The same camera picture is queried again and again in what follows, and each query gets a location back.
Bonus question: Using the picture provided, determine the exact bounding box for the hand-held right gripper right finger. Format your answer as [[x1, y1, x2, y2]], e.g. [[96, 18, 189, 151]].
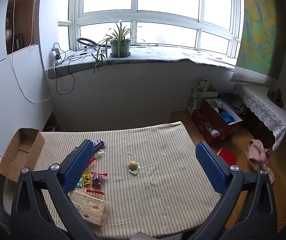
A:
[[195, 141, 279, 240]]

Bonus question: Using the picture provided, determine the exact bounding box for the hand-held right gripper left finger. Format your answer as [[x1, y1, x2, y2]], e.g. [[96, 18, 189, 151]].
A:
[[10, 139, 101, 240]]

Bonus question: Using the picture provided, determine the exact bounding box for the dark packet with red ends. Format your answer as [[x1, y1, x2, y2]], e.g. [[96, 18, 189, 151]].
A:
[[86, 171, 108, 196]]

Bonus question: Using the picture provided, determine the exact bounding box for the brown cardboard box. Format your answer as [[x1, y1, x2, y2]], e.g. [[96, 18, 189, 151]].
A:
[[0, 127, 45, 182]]

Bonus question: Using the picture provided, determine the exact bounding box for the packaged bread slice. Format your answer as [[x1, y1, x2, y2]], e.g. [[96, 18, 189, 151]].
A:
[[68, 189, 112, 232]]

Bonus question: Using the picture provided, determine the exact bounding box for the red booklet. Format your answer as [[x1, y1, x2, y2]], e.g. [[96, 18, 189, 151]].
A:
[[216, 147, 237, 166]]

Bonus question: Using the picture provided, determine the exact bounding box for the clear packet of dark fruit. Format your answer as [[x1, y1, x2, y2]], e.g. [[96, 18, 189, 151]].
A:
[[94, 139, 106, 153]]

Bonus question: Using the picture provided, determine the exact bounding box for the red-brown storage box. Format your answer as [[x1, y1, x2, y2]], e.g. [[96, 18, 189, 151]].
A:
[[191, 98, 244, 145]]

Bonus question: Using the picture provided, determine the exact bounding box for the pink cloth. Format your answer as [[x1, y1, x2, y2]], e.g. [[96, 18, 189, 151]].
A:
[[244, 139, 274, 183]]

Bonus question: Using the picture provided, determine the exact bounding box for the blue cloth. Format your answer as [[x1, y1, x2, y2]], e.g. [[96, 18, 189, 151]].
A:
[[219, 110, 237, 124]]

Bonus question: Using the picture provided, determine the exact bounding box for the round yellow candy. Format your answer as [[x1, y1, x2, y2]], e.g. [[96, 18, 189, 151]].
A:
[[127, 160, 141, 175]]

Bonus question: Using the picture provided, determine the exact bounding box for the striped tablecloth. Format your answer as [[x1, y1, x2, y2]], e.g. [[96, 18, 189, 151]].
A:
[[4, 121, 223, 239]]

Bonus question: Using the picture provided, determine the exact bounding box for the grey clothes pile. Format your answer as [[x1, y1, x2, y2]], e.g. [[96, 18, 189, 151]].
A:
[[220, 93, 246, 115]]

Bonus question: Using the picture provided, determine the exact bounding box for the green paper bag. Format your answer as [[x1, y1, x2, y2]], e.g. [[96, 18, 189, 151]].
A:
[[187, 79, 219, 117]]

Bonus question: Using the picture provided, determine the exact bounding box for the white lace cloth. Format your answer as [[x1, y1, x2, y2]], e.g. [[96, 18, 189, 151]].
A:
[[234, 82, 286, 152]]

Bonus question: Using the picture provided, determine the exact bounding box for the brown ornament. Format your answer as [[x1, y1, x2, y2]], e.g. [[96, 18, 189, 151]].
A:
[[267, 89, 284, 107]]

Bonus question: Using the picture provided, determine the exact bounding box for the grey patterned board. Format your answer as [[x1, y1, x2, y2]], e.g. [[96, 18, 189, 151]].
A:
[[230, 66, 279, 87]]

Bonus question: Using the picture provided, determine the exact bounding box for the white power strip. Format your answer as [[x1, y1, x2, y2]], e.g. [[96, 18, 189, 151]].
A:
[[51, 47, 61, 66]]

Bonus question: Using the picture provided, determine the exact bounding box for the potted spider plant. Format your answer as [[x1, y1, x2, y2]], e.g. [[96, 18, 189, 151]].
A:
[[93, 17, 146, 74]]

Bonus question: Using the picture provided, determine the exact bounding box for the white framed window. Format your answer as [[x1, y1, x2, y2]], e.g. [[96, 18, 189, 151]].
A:
[[58, 0, 243, 58]]

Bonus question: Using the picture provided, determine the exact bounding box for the black cable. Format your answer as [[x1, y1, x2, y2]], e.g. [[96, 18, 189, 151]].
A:
[[55, 50, 101, 95]]

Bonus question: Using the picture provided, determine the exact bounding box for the white cable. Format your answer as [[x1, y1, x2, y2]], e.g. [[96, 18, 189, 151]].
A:
[[11, 0, 56, 103]]

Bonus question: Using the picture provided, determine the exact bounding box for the black ring light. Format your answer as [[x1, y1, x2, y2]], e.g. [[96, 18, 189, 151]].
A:
[[76, 37, 98, 49]]

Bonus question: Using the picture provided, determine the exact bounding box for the yellow and blue wall map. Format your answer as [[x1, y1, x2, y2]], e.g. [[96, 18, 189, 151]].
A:
[[235, 0, 286, 77]]

